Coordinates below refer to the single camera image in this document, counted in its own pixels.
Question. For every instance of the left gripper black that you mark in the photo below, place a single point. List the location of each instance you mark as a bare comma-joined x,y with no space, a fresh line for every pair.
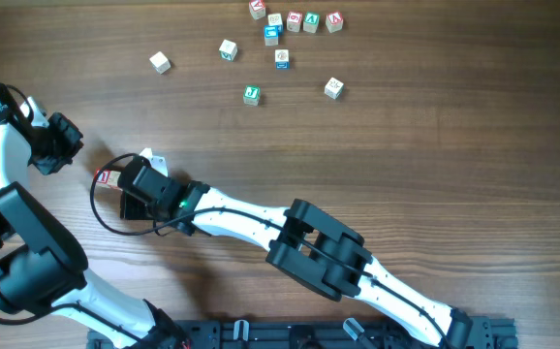
65,141

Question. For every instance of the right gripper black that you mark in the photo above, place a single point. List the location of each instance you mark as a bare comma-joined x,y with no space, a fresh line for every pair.
128,175

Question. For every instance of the wooden block red side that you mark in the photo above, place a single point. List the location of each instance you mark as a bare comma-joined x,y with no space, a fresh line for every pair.
102,178

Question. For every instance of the wooden block circle picture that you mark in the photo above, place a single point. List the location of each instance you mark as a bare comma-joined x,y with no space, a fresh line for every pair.
251,95

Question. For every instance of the plain wooden block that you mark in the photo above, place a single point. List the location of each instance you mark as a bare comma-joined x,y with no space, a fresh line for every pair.
160,62
112,180

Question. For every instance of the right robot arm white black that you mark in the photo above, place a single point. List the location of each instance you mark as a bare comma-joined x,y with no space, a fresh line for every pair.
302,241

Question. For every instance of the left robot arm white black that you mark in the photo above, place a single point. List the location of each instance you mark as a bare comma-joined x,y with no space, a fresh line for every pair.
43,269

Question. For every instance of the wooden block green side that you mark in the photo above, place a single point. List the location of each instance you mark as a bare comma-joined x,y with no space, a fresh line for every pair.
228,50

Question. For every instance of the wooden block blue side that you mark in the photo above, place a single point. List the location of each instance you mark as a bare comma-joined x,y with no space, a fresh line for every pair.
282,59

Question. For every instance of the blue top wooden block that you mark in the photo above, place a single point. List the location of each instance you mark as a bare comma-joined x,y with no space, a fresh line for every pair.
271,35

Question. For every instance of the wooden block star picture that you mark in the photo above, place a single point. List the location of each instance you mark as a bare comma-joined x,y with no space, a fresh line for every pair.
334,88

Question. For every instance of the red letter block top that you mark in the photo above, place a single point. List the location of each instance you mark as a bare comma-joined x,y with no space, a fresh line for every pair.
257,9

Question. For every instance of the plain top block on blue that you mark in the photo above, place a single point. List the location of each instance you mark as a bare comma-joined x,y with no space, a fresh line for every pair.
275,20

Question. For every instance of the red number nine block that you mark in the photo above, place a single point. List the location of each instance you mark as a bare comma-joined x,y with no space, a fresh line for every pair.
294,20

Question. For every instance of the green letter A block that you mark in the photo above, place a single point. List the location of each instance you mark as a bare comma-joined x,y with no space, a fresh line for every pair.
311,22

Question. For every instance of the red letter A block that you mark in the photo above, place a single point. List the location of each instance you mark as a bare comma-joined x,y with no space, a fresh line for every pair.
334,22

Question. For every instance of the black mounting rail base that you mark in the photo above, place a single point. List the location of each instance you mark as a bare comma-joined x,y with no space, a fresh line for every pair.
486,333

